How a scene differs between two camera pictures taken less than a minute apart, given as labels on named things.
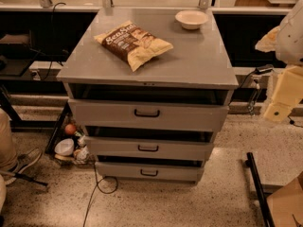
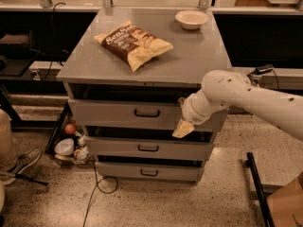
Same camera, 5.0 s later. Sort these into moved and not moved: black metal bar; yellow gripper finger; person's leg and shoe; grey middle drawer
Moved: yellow gripper finger
Not moved: black metal bar; grey middle drawer; person's leg and shoe
